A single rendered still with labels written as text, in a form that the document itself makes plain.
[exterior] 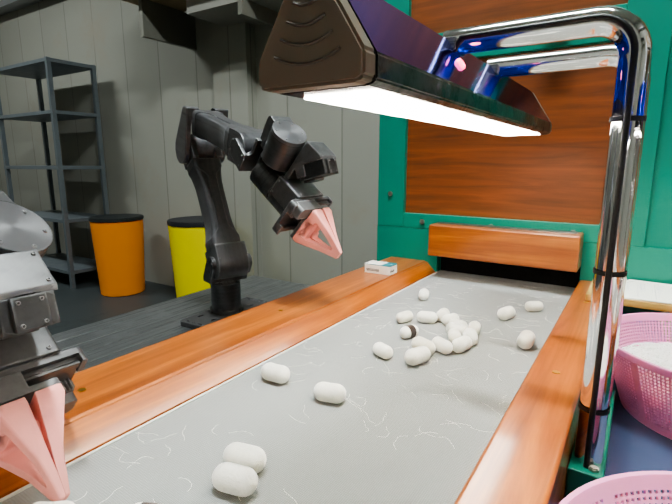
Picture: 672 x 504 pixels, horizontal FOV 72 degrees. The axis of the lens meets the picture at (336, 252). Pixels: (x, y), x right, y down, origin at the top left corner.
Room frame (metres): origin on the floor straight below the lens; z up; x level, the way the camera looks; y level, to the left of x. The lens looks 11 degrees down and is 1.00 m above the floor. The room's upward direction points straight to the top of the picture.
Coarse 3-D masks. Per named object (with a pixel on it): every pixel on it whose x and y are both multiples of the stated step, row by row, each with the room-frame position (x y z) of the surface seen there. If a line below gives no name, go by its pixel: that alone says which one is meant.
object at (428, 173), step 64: (384, 0) 1.14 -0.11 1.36; (448, 0) 1.07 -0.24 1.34; (512, 0) 1.00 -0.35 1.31; (576, 0) 0.93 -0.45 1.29; (640, 0) 0.87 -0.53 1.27; (384, 128) 1.14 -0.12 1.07; (448, 128) 1.07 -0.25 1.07; (576, 128) 0.92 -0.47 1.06; (384, 192) 1.14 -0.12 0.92; (448, 192) 1.06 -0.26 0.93; (512, 192) 0.98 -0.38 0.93; (576, 192) 0.92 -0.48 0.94; (640, 192) 0.85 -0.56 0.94
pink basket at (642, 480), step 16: (608, 480) 0.29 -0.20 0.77; (624, 480) 0.30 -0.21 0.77; (640, 480) 0.30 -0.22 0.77; (656, 480) 0.30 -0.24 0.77; (576, 496) 0.28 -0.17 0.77; (592, 496) 0.29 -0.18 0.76; (608, 496) 0.29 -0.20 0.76; (624, 496) 0.29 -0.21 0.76; (640, 496) 0.30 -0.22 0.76; (656, 496) 0.30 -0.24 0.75
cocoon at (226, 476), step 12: (216, 468) 0.32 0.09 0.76; (228, 468) 0.32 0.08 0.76; (240, 468) 0.32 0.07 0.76; (216, 480) 0.31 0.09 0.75; (228, 480) 0.31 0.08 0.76; (240, 480) 0.31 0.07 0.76; (252, 480) 0.31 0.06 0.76; (228, 492) 0.31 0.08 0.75; (240, 492) 0.31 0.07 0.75; (252, 492) 0.31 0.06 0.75
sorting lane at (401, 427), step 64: (384, 320) 0.72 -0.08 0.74; (512, 320) 0.72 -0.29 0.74; (256, 384) 0.50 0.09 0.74; (384, 384) 0.50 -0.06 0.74; (448, 384) 0.50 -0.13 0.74; (512, 384) 0.50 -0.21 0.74; (128, 448) 0.38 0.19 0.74; (192, 448) 0.38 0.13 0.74; (320, 448) 0.38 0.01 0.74; (384, 448) 0.38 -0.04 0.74; (448, 448) 0.38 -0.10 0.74
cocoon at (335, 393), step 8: (320, 384) 0.46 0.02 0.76; (328, 384) 0.46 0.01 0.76; (336, 384) 0.46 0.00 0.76; (320, 392) 0.45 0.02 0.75; (328, 392) 0.45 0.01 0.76; (336, 392) 0.45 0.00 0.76; (344, 392) 0.45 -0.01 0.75; (320, 400) 0.45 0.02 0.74; (328, 400) 0.45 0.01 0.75; (336, 400) 0.45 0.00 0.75
